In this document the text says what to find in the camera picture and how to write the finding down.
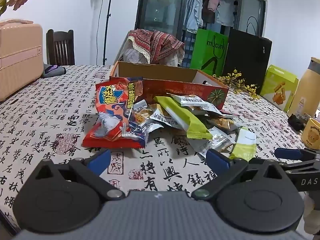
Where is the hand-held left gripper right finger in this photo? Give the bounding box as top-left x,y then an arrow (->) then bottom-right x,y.
191,148 -> 285,200

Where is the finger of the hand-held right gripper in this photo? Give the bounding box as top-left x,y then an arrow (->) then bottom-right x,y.
279,159 -> 320,174
274,148 -> 320,161

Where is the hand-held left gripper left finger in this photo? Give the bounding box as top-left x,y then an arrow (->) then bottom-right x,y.
35,148 -> 125,200

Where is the pile of small white packets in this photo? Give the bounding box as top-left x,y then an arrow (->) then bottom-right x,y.
131,94 -> 240,159

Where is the green and white snack packet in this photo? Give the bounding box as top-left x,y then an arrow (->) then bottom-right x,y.
229,127 -> 257,162

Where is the large red snack bag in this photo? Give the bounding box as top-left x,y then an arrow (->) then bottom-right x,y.
82,76 -> 147,149

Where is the long green snack packet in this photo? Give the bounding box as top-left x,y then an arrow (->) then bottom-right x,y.
153,96 -> 213,140

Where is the red cardboard box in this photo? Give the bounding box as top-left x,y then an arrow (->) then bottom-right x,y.
109,61 -> 229,110

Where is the person's right hand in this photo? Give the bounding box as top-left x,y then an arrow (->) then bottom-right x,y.
303,194 -> 320,233

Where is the yellow bear cup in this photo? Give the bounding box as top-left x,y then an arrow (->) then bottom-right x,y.
300,117 -> 320,150

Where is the dark crumpled object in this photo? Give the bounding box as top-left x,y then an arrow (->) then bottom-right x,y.
287,114 -> 309,132

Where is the yellow-green snack carton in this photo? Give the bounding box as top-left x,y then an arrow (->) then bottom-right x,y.
260,65 -> 299,112

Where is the yellow thermos bottle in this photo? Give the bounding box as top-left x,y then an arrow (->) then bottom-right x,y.
289,57 -> 320,119

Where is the yellow flower sprig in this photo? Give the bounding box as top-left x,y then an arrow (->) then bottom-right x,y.
212,69 -> 260,99

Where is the grey and purple pouch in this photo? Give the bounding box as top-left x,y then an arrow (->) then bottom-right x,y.
42,64 -> 67,78

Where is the black paper bag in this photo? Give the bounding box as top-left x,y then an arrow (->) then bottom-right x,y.
221,16 -> 273,95

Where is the green paper bag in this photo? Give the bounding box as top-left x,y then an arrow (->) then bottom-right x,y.
190,29 -> 229,77

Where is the dark wooden chair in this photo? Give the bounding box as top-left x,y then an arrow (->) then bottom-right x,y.
46,29 -> 75,66

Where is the red patterned cloth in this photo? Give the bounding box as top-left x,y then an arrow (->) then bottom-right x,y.
127,29 -> 185,64

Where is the pink suitcase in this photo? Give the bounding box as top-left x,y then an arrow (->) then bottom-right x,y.
0,19 -> 43,102

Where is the black light stand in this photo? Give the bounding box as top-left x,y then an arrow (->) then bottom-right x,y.
102,0 -> 120,66

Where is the maroon hanging garment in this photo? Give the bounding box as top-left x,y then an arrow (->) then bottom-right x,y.
202,0 -> 216,23

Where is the white hanging garment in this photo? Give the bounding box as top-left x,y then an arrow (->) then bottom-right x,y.
216,0 -> 237,27

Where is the light blue hanging garment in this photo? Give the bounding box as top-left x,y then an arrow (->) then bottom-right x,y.
184,0 -> 204,33

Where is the dark framed glass door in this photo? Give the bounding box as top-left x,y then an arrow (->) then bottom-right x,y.
135,0 -> 267,68

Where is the black lamp cable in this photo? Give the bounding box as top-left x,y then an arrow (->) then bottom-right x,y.
96,0 -> 106,65

